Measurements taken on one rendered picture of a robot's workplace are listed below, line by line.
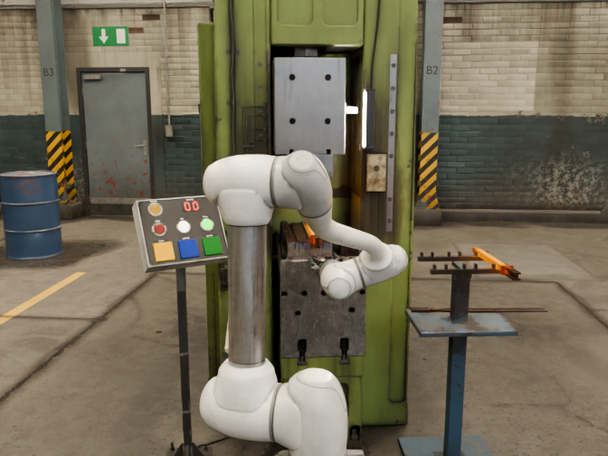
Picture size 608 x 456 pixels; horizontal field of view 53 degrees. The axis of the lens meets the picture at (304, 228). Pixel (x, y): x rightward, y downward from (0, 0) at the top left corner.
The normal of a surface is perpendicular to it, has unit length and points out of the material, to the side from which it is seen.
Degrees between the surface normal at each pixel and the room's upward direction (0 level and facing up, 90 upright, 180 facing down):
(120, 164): 90
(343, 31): 90
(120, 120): 90
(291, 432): 91
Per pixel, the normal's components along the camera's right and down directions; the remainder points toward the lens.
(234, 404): -0.26, 0.07
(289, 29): 0.08, 0.19
